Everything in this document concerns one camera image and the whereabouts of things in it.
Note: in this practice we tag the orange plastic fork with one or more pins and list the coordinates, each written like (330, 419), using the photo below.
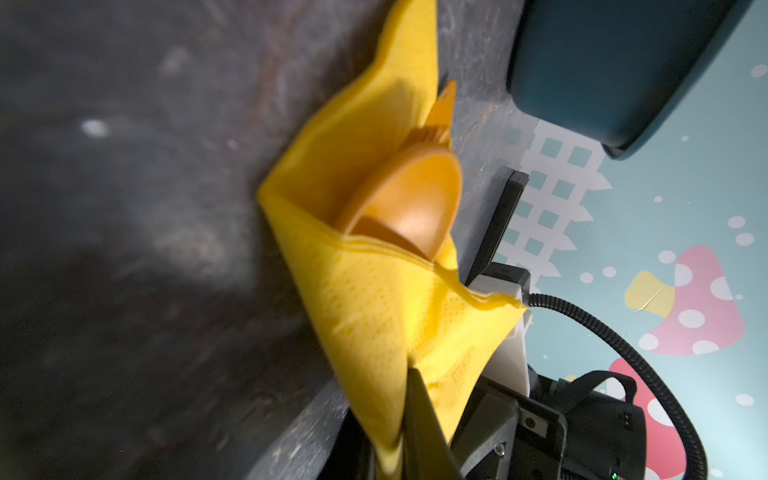
(426, 137)

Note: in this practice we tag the orange plastic knife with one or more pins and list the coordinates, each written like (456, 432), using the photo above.
(440, 119)

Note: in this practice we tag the black yellow flat device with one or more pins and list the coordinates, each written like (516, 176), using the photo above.
(504, 209)

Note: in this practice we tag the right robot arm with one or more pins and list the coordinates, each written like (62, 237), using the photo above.
(588, 428)

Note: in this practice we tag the yellow paper napkin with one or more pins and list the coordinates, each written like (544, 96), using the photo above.
(376, 308)

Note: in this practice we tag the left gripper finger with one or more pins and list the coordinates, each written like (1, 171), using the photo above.
(426, 452)

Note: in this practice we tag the orange plastic spoon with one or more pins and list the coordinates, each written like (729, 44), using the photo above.
(410, 201)

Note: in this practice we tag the dark teal plastic tray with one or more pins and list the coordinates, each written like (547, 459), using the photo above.
(614, 71)

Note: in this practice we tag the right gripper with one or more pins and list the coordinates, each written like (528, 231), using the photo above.
(506, 435)

